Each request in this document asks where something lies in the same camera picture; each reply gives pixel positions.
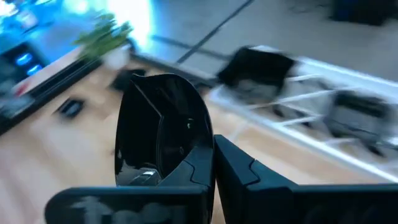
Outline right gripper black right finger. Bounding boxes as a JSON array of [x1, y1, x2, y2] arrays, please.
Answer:
[[215, 134, 298, 224]]

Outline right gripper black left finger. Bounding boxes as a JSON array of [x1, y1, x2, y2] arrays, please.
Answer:
[[157, 145, 216, 224]]

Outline black leaf-shaped plate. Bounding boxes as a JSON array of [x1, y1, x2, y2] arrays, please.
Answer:
[[114, 73, 215, 187]]

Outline black flared square plate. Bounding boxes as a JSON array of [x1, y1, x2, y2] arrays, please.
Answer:
[[110, 68, 147, 93]]

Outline small black cube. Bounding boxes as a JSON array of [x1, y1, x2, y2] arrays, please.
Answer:
[[55, 98, 85, 119]]

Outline green plant in white pot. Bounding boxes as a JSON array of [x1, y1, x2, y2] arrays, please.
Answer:
[[73, 12, 134, 71]]

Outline white wire rack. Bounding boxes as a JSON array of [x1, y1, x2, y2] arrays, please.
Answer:
[[206, 45, 398, 184]]

